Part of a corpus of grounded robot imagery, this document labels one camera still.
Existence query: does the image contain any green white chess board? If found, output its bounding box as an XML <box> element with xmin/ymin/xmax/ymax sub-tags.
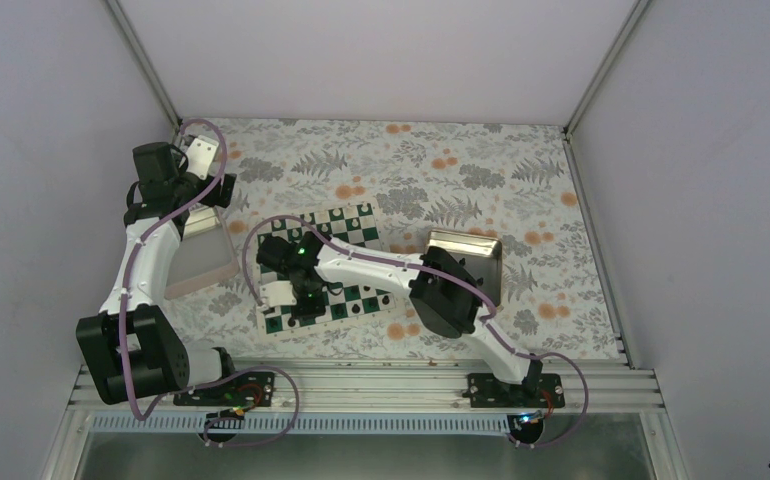
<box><xmin>256</xmin><ymin>201</ymin><xmax>407</xmax><ymax>340</ymax></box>

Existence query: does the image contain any floral patterned table mat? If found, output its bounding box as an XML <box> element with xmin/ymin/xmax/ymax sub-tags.
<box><xmin>206</xmin><ymin>118</ymin><xmax>621</xmax><ymax>361</ymax></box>

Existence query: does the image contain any aluminium rail frame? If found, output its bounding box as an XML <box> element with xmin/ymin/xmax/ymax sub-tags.
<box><xmin>43</xmin><ymin>360</ymin><xmax>687</xmax><ymax>479</ymax></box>

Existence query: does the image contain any purple cable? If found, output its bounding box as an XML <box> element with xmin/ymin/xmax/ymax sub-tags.
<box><xmin>241</xmin><ymin>213</ymin><xmax>590</xmax><ymax>452</ymax></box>
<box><xmin>115</xmin><ymin>117</ymin><xmax>301</xmax><ymax>450</ymax></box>

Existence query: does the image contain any aluminium corner post left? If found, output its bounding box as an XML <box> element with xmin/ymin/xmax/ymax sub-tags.
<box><xmin>102</xmin><ymin>0</ymin><xmax>181</xmax><ymax>129</ymax></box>

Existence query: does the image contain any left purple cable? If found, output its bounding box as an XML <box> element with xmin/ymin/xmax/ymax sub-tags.
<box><xmin>115</xmin><ymin>117</ymin><xmax>301</xmax><ymax>450</ymax></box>

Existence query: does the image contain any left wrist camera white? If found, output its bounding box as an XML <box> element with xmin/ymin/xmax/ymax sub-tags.
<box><xmin>185</xmin><ymin>135</ymin><xmax>220</xmax><ymax>180</ymax></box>

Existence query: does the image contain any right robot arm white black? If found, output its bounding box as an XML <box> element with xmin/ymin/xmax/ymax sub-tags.
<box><xmin>255</xmin><ymin>232</ymin><xmax>543</xmax><ymax>407</ymax></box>

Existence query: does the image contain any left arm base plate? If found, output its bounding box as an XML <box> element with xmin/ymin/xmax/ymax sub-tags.
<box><xmin>173</xmin><ymin>371</ymin><xmax>275</xmax><ymax>409</ymax></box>

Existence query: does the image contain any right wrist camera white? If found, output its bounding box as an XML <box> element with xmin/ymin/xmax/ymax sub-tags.
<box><xmin>258</xmin><ymin>280</ymin><xmax>297</xmax><ymax>312</ymax></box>

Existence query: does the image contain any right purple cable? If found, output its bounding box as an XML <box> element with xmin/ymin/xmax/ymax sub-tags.
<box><xmin>241</xmin><ymin>213</ymin><xmax>590</xmax><ymax>452</ymax></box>

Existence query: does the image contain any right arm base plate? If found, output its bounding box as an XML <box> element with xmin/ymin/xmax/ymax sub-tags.
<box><xmin>462</xmin><ymin>373</ymin><xmax>566</xmax><ymax>409</ymax></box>

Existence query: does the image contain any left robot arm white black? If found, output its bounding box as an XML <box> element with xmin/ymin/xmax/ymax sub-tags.
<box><xmin>76</xmin><ymin>136</ymin><xmax>240</xmax><ymax>405</ymax></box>

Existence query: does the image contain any gold metal tray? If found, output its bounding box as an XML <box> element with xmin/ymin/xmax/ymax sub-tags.
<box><xmin>426</xmin><ymin>229</ymin><xmax>503</xmax><ymax>307</ymax></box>

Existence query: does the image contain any aluminium corner post right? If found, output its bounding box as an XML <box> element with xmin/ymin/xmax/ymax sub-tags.
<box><xmin>565</xmin><ymin>0</ymin><xmax>652</xmax><ymax>136</ymax></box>

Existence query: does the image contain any aluminium corner post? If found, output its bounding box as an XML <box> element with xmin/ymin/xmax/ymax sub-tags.
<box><xmin>102</xmin><ymin>0</ymin><xmax>181</xmax><ymax>129</ymax></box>
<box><xmin>565</xmin><ymin>0</ymin><xmax>652</xmax><ymax>136</ymax></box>

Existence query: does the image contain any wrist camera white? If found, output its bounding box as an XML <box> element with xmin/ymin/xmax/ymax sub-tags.
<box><xmin>185</xmin><ymin>135</ymin><xmax>220</xmax><ymax>180</ymax></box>
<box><xmin>258</xmin><ymin>280</ymin><xmax>297</xmax><ymax>312</ymax></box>

